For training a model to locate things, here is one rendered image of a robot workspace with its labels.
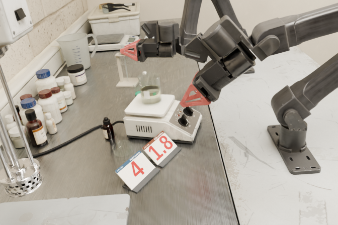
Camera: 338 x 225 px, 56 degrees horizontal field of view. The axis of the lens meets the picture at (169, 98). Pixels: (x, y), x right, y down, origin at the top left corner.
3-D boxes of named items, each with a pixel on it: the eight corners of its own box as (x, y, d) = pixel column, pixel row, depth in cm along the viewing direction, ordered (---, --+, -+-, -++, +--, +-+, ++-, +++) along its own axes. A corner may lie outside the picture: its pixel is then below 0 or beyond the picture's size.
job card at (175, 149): (182, 148, 85) (180, 135, 83) (162, 167, 78) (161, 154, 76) (163, 142, 88) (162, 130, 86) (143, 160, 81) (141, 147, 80)
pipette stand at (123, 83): (141, 79, 130) (137, 49, 124) (135, 87, 123) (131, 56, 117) (122, 79, 132) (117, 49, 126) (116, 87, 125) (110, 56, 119)
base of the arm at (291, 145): (294, 146, 68) (327, 144, 68) (267, 104, 86) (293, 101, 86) (290, 175, 72) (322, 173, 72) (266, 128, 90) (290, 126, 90)
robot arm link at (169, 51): (155, 41, 114) (173, 41, 112) (158, 37, 119) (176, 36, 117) (156, 59, 117) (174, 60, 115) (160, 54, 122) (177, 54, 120)
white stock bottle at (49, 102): (58, 114, 108) (50, 86, 104) (65, 120, 104) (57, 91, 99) (41, 121, 105) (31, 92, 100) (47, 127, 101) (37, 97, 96)
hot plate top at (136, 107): (176, 98, 94) (175, 95, 94) (163, 118, 84) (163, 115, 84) (139, 95, 98) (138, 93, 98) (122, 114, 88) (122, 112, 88)
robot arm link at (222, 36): (201, 44, 65) (247, 2, 61) (200, 32, 73) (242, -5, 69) (237, 82, 69) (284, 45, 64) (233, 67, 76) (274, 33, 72)
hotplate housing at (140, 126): (202, 120, 97) (201, 97, 93) (193, 145, 86) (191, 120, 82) (135, 115, 103) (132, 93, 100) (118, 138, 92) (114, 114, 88)
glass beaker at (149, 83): (166, 103, 91) (163, 76, 87) (145, 109, 89) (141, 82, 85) (157, 94, 96) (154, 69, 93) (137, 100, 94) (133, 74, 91)
